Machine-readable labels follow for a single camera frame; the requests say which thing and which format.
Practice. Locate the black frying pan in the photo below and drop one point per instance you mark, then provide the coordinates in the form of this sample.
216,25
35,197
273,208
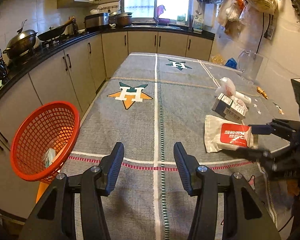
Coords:
55,32

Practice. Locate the hanging plastic bags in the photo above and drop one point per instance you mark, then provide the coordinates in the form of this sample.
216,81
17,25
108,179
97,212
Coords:
243,12

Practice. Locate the purple item at window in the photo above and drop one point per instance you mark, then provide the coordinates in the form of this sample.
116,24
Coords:
160,10

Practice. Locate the white blue medicine box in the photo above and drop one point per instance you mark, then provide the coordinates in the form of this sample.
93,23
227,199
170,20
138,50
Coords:
229,109

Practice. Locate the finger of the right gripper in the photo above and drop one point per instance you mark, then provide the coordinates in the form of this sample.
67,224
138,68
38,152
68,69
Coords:
260,155
261,129

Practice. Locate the kitchen base cabinets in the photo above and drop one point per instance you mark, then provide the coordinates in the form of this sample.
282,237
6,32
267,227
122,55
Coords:
74,74

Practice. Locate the green tissue pack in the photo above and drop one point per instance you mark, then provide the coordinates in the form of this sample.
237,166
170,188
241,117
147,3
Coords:
48,157

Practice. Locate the clear glass pitcher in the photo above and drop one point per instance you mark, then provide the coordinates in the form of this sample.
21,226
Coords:
249,64

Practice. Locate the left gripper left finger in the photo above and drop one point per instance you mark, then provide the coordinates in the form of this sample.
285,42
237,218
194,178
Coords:
53,217

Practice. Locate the covered steel wok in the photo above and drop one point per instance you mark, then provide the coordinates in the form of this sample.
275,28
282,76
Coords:
21,43

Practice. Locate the clear plastic container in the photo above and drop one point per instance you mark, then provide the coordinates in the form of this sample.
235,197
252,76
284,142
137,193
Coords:
57,144

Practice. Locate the white paper bag red label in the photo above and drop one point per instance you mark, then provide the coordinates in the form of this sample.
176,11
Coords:
220,134

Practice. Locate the steel rice cooker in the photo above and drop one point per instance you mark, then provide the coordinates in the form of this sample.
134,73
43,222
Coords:
96,21

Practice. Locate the gold foil candy wrapper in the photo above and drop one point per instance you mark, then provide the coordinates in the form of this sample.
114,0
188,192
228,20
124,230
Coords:
262,92

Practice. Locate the grey patterned tablecloth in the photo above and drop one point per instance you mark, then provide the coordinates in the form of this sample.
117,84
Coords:
152,102

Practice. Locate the red mesh basket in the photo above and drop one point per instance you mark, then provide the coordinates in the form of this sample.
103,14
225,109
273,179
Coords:
54,119

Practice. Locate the white plastic bottle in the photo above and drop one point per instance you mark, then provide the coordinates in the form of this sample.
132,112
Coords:
244,98

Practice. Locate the white plastic bag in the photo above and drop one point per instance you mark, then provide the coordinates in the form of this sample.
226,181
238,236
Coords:
227,87

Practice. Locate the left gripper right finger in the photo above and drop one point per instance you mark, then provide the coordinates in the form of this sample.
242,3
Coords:
245,216

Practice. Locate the brown pot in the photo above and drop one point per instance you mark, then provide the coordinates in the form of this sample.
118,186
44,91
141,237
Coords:
121,19

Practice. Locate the person right hand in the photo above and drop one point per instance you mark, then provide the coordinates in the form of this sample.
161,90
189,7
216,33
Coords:
293,187

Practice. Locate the blue plastic bag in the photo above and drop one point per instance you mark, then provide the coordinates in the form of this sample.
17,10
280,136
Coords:
231,63

